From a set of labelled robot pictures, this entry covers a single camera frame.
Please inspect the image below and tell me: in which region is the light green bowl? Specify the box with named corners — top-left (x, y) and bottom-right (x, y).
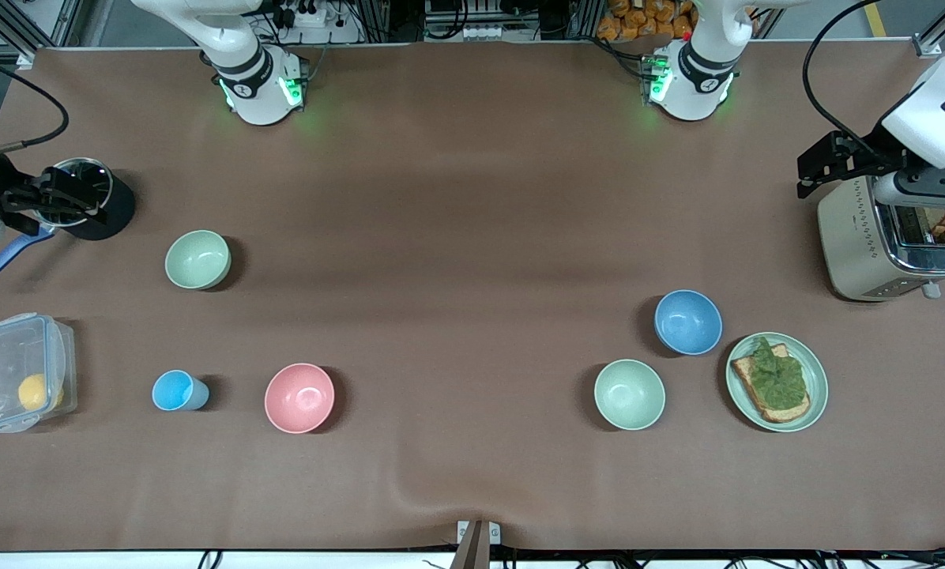
top-left (594, 359), bottom-right (667, 431)
top-left (164, 230), bottom-right (232, 291)

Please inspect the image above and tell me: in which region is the blue bowl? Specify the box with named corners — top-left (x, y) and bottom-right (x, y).
top-left (653, 289), bottom-right (723, 356)

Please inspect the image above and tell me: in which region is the pink bowl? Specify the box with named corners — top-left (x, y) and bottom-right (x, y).
top-left (264, 363), bottom-right (336, 435)

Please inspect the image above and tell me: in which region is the glass lid with blue knob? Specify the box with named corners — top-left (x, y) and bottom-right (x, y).
top-left (46, 158), bottom-right (115, 228)

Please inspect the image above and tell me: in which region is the beige and chrome toaster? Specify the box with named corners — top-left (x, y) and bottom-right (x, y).
top-left (818, 175), bottom-right (945, 303)

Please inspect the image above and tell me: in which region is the clear plastic lidded container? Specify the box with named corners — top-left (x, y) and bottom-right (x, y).
top-left (0, 313), bottom-right (78, 434)

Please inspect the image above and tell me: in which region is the yellow lemon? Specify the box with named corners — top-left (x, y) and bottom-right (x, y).
top-left (17, 373), bottom-right (64, 412)

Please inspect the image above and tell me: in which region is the light green plate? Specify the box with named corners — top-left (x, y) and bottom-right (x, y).
top-left (725, 332), bottom-right (829, 433)

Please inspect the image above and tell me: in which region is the green lettuce leaf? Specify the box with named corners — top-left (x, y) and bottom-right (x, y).
top-left (749, 337), bottom-right (807, 412)

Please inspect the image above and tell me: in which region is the light blue cup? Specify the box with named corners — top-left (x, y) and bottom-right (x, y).
top-left (152, 369), bottom-right (210, 413)

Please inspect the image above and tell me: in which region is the brown bread slice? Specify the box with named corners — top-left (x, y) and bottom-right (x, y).
top-left (731, 342), bottom-right (811, 424)

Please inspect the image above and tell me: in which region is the orange snack bag pile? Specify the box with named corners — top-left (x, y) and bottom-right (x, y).
top-left (597, 0), bottom-right (695, 42)

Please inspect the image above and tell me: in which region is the brown table cloth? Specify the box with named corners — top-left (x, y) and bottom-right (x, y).
top-left (0, 41), bottom-right (945, 552)

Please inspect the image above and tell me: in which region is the black pot with blue handle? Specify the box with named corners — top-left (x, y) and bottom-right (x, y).
top-left (0, 156), bottom-right (136, 287)

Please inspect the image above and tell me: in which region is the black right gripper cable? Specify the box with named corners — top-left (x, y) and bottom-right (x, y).
top-left (0, 54), bottom-right (71, 155)

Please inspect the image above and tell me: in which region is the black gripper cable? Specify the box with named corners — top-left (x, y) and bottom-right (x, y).
top-left (0, 54), bottom-right (71, 155)
top-left (802, 0), bottom-right (884, 157)

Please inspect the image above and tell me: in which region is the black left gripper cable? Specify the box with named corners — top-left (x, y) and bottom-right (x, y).
top-left (802, 0), bottom-right (884, 157)

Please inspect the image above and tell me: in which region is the metal table edge bracket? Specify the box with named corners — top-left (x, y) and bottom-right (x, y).
top-left (450, 519), bottom-right (502, 569)

